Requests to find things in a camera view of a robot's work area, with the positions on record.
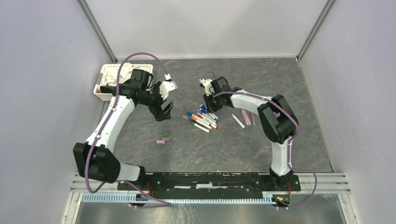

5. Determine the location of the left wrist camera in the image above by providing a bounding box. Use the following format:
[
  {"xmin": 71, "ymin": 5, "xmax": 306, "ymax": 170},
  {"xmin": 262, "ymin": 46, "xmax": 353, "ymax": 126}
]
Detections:
[{"xmin": 159, "ymin": 81, "xmax": 177, "ymax": 101}]

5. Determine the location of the orange cap marker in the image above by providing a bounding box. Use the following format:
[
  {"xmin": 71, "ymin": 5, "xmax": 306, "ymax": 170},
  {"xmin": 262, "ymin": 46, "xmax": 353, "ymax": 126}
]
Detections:
[{"xmin": 186, "ymin": 112, "xmax": 215, "ymax": 129}]

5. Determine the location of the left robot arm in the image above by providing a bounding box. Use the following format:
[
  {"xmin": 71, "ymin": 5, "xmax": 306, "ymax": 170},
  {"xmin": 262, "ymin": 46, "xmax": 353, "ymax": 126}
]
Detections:
[{"xmin": 73, "ymin": 69, "xmax": 177, "ymax": 190}]

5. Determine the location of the purple cable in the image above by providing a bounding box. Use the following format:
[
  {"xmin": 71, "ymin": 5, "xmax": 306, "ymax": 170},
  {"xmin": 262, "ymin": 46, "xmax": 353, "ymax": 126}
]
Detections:
[
  {"xmin": 201, "ymin": 71, "xmax": 318, "ymax": 210},
  {"xmin": 84, "ymin": 52, "xmax": 174, "ymax": 209}
]

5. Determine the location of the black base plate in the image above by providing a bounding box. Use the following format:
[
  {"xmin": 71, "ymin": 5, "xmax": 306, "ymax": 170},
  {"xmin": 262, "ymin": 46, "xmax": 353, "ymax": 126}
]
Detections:
[{"xmin": 133, "ymin": 172, "xmax": 301, "ymax": 200}]

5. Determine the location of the grey cable duct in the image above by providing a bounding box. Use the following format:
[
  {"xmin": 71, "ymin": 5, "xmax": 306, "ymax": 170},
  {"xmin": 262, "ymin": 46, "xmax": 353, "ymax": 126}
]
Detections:
[{"xmin": 81, "ymin": 193, "xmax": 276, "ymax": 205}]

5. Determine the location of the pink highlighter cap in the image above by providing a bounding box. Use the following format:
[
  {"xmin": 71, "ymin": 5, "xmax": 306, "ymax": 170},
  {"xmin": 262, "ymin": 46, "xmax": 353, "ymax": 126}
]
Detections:
[{"xmin": 156, "ymin": 140, "xmax": 166, "ymax": 145}]

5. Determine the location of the pink highlighter pen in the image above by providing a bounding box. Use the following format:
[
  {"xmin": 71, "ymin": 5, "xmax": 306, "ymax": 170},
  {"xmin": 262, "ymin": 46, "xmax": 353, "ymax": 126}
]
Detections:
[{"xmin": 241, "ymin": 109, "xmax": 252, "ymax": 126}]

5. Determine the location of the white plastic basket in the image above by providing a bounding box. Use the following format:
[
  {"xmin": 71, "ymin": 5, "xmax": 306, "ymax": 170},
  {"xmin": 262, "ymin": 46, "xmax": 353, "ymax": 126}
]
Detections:
[{"xmin": 93, "ymin": 64, "xmax": 153, "ymax": 101}]

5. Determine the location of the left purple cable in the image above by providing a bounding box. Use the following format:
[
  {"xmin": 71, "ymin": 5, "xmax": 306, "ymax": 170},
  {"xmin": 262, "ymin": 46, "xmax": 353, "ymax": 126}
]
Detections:
[{"xmin": 84, "ymin": 52, "xmax": 174, "ymax": 209}]

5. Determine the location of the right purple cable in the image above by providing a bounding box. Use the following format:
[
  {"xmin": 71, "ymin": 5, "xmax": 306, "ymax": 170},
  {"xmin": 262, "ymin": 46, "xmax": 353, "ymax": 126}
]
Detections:
[{"xmin": 201, "ymin": 71, "xmax": 318, "ymax": 210}]

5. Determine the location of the white crumpled cloth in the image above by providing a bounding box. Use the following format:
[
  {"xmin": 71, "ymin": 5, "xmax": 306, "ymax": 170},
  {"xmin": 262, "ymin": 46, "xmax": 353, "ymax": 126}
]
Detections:
[{"xmin": 99, "ymin": 63, "xmax": 136, "ymax": 87}]

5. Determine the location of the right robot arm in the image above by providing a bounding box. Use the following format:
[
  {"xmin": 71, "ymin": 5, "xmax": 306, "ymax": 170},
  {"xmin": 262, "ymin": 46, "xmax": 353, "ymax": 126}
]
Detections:
[{"xmin": 199, "ymin": 77, "xmax": 300, "ymax": 190}]

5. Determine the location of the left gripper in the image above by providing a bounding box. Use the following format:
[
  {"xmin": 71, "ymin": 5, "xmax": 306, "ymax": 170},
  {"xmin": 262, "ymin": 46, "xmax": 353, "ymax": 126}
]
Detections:
[{"xmin": 138, "ymin": 82, "xmax": 174, "ymax": 121}]

